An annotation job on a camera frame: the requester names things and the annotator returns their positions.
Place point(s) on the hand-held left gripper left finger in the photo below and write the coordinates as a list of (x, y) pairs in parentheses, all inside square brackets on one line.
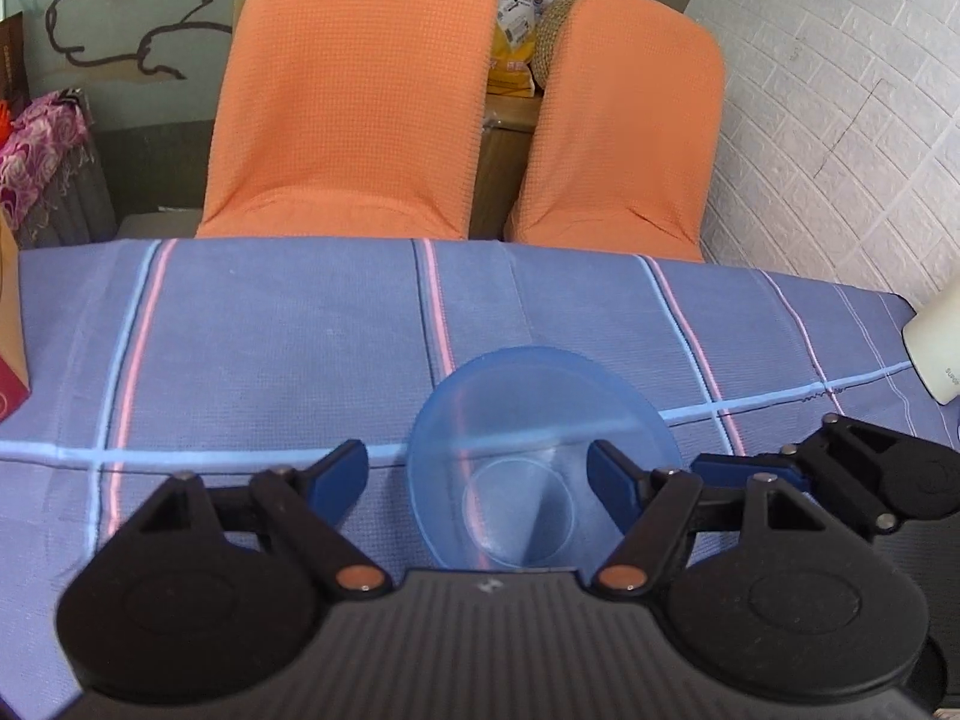
[(330, 476)]

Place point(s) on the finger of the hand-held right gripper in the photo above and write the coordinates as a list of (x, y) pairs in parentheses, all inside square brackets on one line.
[(742, 469)]

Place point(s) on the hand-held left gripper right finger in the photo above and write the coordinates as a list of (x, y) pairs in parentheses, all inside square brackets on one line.
[(615, 480)]

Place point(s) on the blue plastic bowl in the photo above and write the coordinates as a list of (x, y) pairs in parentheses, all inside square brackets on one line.
[(525, 420)]

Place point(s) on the white thermos jug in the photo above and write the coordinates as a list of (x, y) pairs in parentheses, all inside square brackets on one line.
[(937, 352)]

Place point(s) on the blue checked tablecloth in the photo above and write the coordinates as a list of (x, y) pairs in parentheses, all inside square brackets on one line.
[(262, 360)]

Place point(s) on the cardboard box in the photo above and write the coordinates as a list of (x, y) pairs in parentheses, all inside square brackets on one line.
[(502, 165)]

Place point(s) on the red cracker box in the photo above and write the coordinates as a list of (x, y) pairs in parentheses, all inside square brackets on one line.
[(11, 360)]

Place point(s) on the orange chair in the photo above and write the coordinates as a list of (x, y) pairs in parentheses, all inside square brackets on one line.
[(352, 90), (622, 135)]

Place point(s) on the grey cloth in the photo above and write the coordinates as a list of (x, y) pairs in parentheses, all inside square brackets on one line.
[(82, 210)]

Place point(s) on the pink patterned cloth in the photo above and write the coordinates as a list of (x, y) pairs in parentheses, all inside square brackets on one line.
[(37, 157)]

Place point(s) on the yellow bag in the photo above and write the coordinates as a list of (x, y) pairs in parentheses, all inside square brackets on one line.
[(517, 37)]

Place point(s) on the woven straw basket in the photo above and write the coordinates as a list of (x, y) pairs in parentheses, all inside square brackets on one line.
[(555, 22)]

